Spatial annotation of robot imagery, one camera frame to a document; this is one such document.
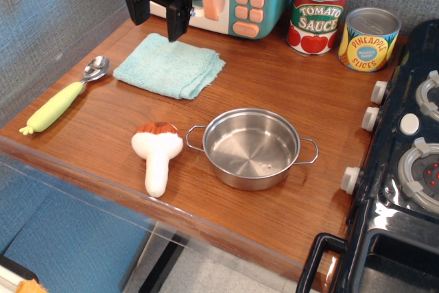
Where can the light blue cloth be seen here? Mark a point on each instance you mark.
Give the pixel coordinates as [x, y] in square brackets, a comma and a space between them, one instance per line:
[171, 69]

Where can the plush mushroom toy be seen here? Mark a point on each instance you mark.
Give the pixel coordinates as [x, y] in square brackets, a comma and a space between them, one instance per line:
[158, 143]

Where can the tomato sauce can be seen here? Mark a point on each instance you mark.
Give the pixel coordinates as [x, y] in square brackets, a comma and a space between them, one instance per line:
[314, 24]

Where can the pineapple slices can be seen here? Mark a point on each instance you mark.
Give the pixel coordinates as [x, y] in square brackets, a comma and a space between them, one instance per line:
[368, 39]

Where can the grey stove knob top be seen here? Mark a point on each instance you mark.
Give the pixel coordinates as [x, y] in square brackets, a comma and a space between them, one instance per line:
[378, 92]

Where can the grey stove knob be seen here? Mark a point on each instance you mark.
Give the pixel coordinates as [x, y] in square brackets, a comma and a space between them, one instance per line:
[378, 92]
[370, 118]
[349, 179]

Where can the grey stove knob middle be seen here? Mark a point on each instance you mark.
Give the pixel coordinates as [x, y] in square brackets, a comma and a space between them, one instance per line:
[370, 118]

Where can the grey stove knob bottom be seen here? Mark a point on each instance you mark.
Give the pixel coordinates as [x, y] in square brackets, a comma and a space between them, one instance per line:
[349, 179]

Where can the orange fuzzy object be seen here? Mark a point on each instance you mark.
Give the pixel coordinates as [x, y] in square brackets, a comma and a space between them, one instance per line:
[30, 286]

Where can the black toy stove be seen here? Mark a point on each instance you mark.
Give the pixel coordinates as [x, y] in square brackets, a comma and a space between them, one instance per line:
[391, 243]

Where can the spoon with green handle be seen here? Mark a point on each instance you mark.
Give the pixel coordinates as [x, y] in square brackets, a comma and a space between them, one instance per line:
[48, 113]

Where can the steel pot with handles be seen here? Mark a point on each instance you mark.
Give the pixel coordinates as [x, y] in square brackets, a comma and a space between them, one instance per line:
[252, 149]

